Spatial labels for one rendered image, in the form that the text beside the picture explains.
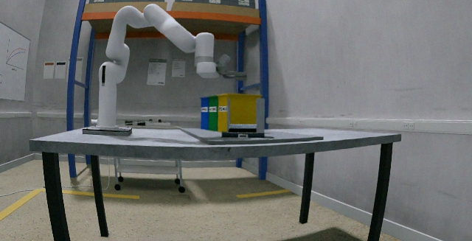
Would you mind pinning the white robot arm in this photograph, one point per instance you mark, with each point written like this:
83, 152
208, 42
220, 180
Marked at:
111, 73

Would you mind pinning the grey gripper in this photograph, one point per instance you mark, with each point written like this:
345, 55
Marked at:
207, 70

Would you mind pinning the yellow recycle bin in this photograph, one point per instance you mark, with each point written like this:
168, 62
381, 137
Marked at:
242, 110

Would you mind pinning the blue bin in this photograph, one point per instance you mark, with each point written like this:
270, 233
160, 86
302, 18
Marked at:
204, 113

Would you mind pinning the green open-top bin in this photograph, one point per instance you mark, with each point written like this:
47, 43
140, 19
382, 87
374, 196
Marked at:
213, 113

